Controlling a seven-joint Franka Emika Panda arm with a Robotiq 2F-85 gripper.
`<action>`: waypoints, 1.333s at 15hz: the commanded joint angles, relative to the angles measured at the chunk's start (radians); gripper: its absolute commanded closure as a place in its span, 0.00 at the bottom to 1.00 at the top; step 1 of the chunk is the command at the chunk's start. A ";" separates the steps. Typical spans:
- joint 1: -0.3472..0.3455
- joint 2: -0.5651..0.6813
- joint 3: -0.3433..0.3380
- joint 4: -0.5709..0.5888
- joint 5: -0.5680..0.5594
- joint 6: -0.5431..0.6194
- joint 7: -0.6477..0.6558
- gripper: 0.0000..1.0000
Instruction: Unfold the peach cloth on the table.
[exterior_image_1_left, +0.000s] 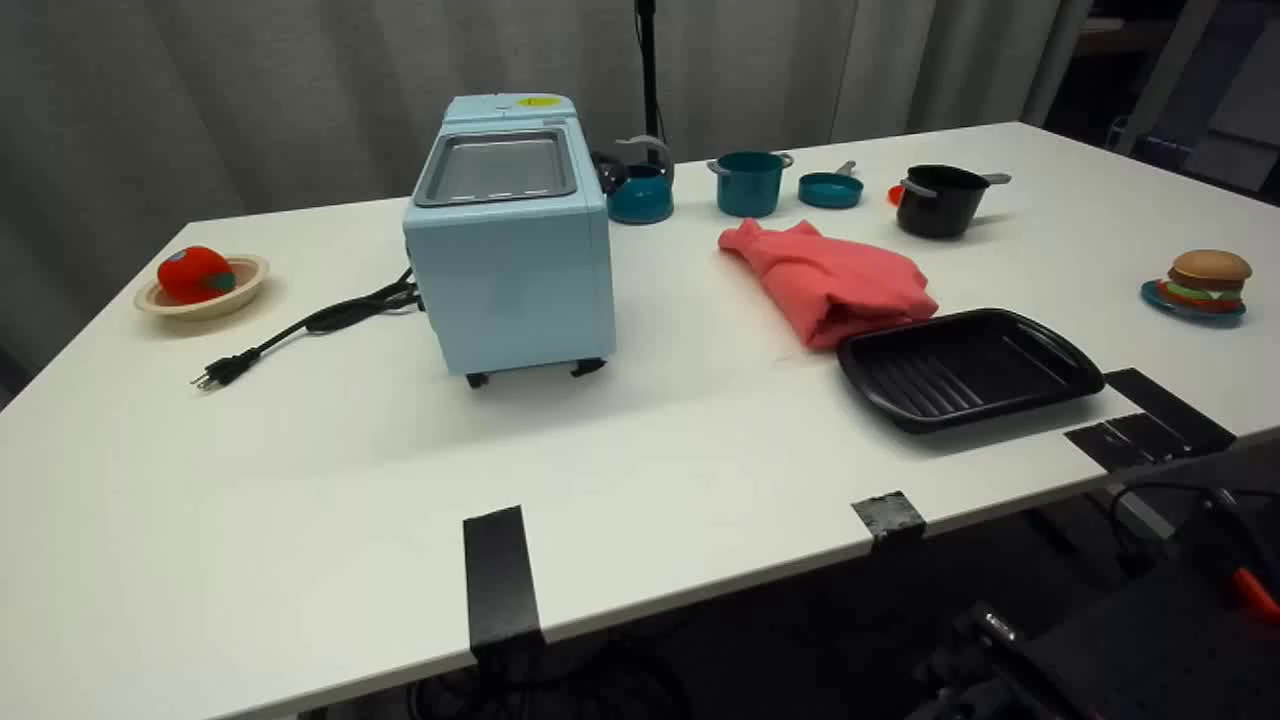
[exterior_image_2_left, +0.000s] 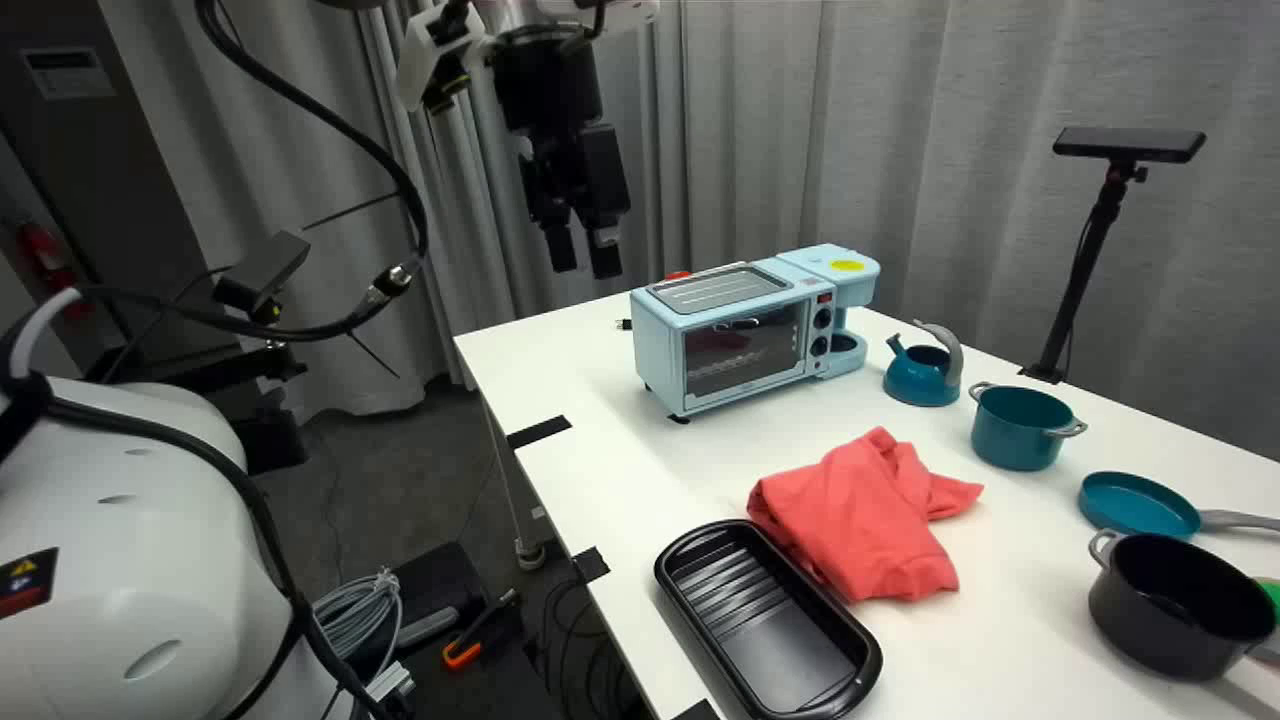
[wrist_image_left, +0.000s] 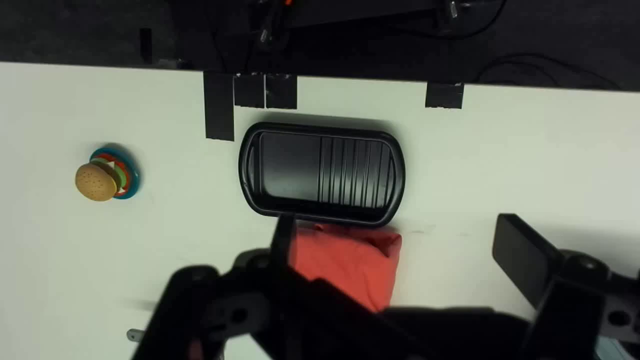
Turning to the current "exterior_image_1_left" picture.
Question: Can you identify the red cloth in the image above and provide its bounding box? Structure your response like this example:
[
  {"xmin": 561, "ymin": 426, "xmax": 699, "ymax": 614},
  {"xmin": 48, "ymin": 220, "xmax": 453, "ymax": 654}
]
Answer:
[{"xmin": 714, "ymin": 216, "xmax": 939, "ymax": 356}]

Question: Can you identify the light blue toaster oven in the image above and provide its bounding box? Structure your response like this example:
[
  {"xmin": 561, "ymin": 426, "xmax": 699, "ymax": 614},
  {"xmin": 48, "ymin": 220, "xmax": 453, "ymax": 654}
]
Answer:
[{"xmin": 400, "ymin": 88, "xmax": 618, "ymax": 392}]

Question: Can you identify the teal toy kettle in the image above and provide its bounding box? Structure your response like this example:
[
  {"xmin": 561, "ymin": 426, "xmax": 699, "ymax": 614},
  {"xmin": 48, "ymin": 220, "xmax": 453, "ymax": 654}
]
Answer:
[{"xmin": 590, "ymin": 133, "xmax": 681, "ymax": 226}]

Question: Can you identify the teal toy pot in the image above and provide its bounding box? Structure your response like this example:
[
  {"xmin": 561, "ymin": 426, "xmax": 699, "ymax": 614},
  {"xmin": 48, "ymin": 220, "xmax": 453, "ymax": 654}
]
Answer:
[{"xmin": 703, "ymin": 149, "xmax": 795, "ymax": 220}]

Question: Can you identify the teal toy frying pan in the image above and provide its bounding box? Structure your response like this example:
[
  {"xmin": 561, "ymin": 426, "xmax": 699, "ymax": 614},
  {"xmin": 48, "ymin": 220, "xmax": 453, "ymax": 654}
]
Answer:
[{"xmin": 795, "ymin": 160, "xmax": 869, "ymax": 210}]

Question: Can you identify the long black tape strip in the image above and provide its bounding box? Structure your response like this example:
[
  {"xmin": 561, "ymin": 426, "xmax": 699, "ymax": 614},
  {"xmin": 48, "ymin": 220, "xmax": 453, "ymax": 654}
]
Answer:
[{"xmin": 459, "ymin": 503, "xmax": 548, "ymax": 650}]

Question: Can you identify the small black tape piece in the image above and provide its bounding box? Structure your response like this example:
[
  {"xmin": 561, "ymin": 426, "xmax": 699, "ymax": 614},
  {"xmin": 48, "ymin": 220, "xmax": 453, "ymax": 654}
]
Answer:
[{"xmin": 848, "ymin": 488, "xmax": 929, "ymax": 543}]

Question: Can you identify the black ridged grill tray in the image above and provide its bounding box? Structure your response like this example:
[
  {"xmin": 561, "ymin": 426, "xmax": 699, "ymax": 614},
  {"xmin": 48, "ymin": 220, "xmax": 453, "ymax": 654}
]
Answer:
[{"xmin": 834, "ymin": 302, "xmax": 1110, "ymax": 434}]

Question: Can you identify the black pot with red knob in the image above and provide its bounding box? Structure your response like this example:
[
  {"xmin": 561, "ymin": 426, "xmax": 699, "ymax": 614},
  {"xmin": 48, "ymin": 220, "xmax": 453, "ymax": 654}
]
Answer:
[{"xmin": 883, "ymin": 160, "xmax": 1014, "ymax": 243}]

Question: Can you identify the beige shallow bowl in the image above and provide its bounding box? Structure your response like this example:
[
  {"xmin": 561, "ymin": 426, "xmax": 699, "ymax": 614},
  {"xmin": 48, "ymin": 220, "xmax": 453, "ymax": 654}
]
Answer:
[{"xmin": 132, "ymin": 250, "xmax": 273, "ymax": 324}]

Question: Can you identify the red toy tomato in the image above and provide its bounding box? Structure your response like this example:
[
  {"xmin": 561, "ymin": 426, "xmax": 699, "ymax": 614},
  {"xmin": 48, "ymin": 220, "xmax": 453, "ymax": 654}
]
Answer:
[{"xmin": 151, "ymin": 243, "xmax": 238, "ymax": 307}]

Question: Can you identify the teal small plate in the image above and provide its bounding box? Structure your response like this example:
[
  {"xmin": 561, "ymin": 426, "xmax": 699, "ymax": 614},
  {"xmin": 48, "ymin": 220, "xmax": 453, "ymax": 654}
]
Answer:
[{"xmin": 1139, "ymin": 277, "xmax": 1252, "ymax": 329}]

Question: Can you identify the toy burger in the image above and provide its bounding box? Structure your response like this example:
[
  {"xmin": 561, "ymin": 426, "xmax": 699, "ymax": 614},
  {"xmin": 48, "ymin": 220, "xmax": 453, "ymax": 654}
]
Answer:
[{"xmin": 1154, "ymin": 243, "xmax": 1257, "ymax": 321}]

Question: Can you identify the black camera stand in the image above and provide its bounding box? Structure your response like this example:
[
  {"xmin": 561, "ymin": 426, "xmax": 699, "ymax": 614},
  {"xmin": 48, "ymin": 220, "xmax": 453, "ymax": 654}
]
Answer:
[{"xmin": 633, "ymin": 0, "xmax": 666, "ymax": 139}]

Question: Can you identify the black oven power cord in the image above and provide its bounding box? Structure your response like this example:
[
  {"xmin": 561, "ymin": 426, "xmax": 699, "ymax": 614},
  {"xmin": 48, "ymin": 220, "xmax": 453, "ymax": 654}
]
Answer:
[{"xmin": 190, "ymin": 269, "xmax": 427, "ymax": 392}]

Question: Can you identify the orange handled tool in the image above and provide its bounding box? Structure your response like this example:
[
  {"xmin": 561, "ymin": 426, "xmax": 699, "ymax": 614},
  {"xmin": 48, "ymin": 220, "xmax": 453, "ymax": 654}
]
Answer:
[{"xmin": 1226, "ymin": 563, "xmax": 1280, "ymax": 630}]

